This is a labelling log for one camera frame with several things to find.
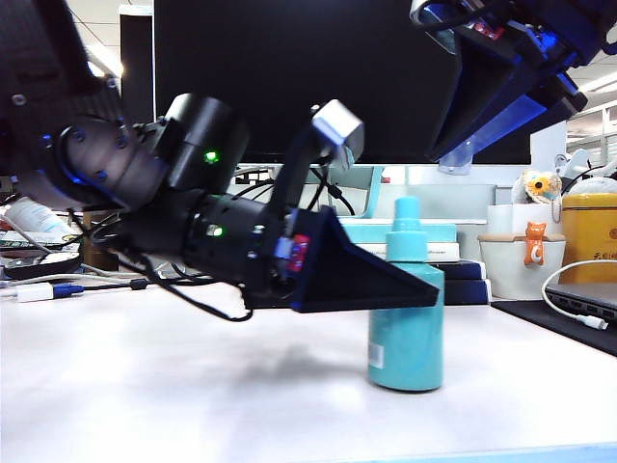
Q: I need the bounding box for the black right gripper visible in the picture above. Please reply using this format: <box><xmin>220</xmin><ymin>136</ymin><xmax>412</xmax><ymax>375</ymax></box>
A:
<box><xmin>426</xmin><ymin>8</ymin><xmax>589</xmax><ymax>163</ymax></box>

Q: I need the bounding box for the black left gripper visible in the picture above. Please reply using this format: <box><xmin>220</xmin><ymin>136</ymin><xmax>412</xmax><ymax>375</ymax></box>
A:
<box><xmin>240</xmin><ymin>205</ymin><xmax>445</xmax><ymax>313</ymax></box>

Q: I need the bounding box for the teal spray bottle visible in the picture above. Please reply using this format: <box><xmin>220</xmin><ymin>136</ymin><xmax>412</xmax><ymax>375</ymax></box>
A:
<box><xmin>367</xmin><ymin>196</ymin><xmax>445</xmax><ymax>393</ymax></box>

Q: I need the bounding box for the white partition panel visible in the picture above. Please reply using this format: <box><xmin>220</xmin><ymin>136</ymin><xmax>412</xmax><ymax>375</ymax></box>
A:
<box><xmin>529</xmin><ymin>120</ymin><xmax>569</xmax><ymax>206</ymax></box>

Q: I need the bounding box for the sunflower plush toy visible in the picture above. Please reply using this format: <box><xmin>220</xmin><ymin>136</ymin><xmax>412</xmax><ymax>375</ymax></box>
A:
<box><xmin>510</xmin><ymin>169</ymin><xmax>564</xmax><ymax>223</ymax></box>

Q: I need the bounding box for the white book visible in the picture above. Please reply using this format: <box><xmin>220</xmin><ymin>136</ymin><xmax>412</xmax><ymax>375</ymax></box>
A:
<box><xmin>359</xmin><ymin>242</ymin><xmax>460</xmax><ymax>264</ymax></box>

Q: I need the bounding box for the thin dark blue box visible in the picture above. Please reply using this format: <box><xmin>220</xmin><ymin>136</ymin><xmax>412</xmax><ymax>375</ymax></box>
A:
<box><xmin>426</xmin><ymin>259</ymin><xmax>488</xmax><ymax>281</ymax></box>

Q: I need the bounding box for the narrow ceiling light strip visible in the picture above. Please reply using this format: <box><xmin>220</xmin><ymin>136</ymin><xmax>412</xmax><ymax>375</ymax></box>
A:
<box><xmin>576</xmin><ymin>71</ymin><xmax>617</xmax><ymax>95</ymax></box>

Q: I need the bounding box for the thick dark blue box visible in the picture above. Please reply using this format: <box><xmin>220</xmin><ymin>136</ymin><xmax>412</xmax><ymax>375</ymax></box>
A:
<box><xmin>443</xmin><ymin>278</ymin><xmax>493</xmax><ymax>306</ymax></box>

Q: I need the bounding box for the white plush toy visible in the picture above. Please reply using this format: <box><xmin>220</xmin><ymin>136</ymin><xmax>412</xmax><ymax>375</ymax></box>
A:
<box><xmin>553</xmin><ymin>149</ymin><xmax>617</xmax><ymax>197</ymax></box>

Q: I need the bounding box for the orange cat figurine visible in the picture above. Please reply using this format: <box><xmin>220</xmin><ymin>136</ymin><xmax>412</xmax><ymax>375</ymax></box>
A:
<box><xmin>523</xmin><ymin>221</ymin><xmax>549</xmax><ymax>266</ymax></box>

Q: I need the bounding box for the white plant pot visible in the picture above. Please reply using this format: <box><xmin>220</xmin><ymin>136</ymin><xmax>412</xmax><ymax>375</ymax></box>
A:
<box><xmin>477</xmin><ymin>204</ymin><xmax>568</xmax><ymax>301</ymax></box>

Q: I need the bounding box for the yellow tin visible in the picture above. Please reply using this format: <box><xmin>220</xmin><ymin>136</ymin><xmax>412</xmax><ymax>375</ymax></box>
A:
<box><xmin>558</xmin><ymin>192</ymin><xmax>617</xmax><ymax>286</ymax></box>

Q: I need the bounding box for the large black AOC monitor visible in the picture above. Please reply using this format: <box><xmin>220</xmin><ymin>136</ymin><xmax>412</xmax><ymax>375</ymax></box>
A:
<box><xmin>153</xmin><ymin>0</ymin><xmax>531</xmax><ymax>165</ymax></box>

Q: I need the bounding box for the black desk mat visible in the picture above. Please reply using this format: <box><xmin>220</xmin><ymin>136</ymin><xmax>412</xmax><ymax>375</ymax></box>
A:
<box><xmin>490</xmin><ymin>299</ymin><xmax>617</xmax><ymax>358</ymax></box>

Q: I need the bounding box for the grey laptop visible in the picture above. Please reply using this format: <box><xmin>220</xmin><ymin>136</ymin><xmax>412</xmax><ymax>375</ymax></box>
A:
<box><xmin>547</xmin><ymin>282</ymin><xmax>617</xmax><ymax>329</ymax></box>

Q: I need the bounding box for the brown wooden cabinet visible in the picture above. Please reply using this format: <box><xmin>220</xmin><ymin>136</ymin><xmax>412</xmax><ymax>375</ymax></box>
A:
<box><xmin>81</xmin><ymin>211</ymin><xmax>121</xmax><ymax>271</ymax></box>

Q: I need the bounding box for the black monitor with white edge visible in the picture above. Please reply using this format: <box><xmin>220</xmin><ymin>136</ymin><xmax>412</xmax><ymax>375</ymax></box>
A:
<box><xmin>119</xmin><ymin>13</ymin><xmax>156</xmax><ymax>122</ymax></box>

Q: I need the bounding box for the wide ceiling light panel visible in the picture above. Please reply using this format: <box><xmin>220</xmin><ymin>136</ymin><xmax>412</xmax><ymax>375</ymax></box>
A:
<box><xmin>86</xmin><ymin>47</ymin><xmax>121</xmax><ymax>78</ymax></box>

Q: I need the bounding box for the white adapter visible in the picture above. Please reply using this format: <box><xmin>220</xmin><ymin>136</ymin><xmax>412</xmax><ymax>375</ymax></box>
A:
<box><xmin>16</xmin><ymin>283</ymin><xmax>54</xmax><ymax>304</ymax></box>

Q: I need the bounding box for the white tube bottle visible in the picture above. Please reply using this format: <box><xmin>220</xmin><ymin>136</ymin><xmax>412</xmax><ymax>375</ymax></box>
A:
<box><xmin>7</xmin><ymin>196</ymin><xmax>73</xmax><ymax>235</ymax></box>

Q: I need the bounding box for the green printed box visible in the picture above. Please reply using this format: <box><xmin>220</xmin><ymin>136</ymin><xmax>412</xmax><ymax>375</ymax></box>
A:
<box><xmin>0</xmin><ymin>231</ymin><xmax>81</xmax><ymax>250</ymax></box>

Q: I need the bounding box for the black dish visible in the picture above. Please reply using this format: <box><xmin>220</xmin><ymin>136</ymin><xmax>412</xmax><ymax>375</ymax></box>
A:
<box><xmin>4</xmin><ymin>250</ymin><xmax>83</xmax><ymax>281</ymax></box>

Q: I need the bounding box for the thick black monitor cable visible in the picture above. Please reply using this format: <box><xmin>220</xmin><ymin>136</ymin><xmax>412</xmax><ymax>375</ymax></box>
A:
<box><xmin>308</xmin><ymin>166</ymin><xmax>358</xmax><ymax>216</ymax></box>

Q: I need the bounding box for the silver monitor base plate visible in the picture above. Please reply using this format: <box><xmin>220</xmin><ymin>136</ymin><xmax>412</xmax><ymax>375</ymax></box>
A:
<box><xmin>336</xmin><ymin>217</ymin><xmax>488</xmax><ymax>226</ymax></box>

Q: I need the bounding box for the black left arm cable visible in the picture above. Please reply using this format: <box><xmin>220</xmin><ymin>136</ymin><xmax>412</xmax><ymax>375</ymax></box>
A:
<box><xmin>115</xmin><ymin>250</ymin><xmax>255</xmax><ymax>323</ymax></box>

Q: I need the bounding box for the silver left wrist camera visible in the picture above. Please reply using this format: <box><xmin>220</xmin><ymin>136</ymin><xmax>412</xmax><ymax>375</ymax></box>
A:
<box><xmin>269</xmin><ymin>99</ymin><xmax>366</xmax><ymax>213</ymax></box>

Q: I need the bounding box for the black cable with ferrite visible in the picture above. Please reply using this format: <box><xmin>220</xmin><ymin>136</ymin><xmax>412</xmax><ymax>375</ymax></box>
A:
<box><xmin>81</xmin><ymin>277</ymin><xmax>160</xmax><ymax>292</ymax></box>

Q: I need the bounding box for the white charging cable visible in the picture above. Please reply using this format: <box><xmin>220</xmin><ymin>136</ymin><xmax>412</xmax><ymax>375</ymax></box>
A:
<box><xmin>540</xmin><ymin>259</ymin><xmax>617</xmax><ymax>332</ymax></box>

